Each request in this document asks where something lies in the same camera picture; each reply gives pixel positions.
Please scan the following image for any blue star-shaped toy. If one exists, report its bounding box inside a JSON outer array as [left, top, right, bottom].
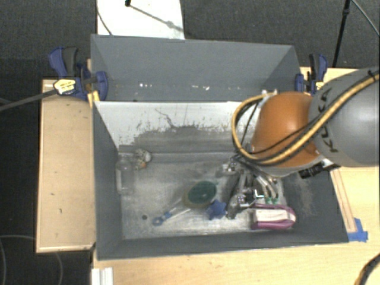
[[205, 199, 228, 221]]

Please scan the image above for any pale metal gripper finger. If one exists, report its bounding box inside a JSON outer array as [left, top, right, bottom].
[[226, 201, 257, 220], [229, 193, 249, 208]]

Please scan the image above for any green round disc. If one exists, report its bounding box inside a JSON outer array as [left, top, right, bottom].
[[181, 180, 219, 210]]

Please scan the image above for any black cylinder on white bracket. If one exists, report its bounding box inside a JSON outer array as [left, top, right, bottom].
[[297, 160, 341, 180]]

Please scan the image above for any pale wood board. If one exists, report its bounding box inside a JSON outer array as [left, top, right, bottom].
[[35, 78, 97, 254]]

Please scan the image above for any purple and white box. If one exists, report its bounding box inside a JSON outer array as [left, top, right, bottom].
[[249, 203, 297, 231]]

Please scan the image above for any speckled grey toy animal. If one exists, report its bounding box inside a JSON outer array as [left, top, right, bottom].
[[132, 148, 153, 171]]

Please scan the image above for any grey metal bin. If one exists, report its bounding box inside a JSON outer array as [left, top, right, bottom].
[[89, 33, 350, 261]]

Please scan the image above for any clear glass jar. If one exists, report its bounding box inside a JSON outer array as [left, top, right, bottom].
[[114, 155, 135, 196]]

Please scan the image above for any blue-handled small tool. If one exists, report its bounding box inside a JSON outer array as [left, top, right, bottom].
[[151, 207, 191, 227]]

